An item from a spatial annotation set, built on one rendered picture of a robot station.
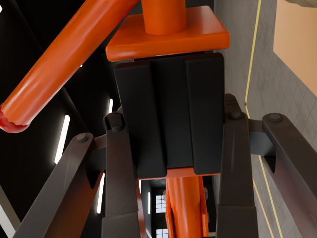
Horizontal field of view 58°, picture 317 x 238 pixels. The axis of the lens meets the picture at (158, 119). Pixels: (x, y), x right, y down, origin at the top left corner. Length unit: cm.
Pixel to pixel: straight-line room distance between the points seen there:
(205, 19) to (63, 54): 8
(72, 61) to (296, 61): 24
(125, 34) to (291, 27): 23
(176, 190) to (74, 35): 12
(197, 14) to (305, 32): 15
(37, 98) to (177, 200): 12
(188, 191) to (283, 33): 24
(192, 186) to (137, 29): 11
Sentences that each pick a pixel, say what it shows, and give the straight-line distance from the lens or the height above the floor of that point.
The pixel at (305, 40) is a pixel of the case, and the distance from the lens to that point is 32.
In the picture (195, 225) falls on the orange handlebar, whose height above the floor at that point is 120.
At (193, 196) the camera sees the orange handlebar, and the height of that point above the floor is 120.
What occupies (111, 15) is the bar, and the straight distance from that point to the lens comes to 17.
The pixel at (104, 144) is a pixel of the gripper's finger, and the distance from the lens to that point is 16.
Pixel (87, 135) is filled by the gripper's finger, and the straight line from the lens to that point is 16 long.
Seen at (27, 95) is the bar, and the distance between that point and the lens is 20.
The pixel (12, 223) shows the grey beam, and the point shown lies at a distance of 350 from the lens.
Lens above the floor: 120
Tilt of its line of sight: 6 degrees up
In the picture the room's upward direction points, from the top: 96 degrees counter-clockwise
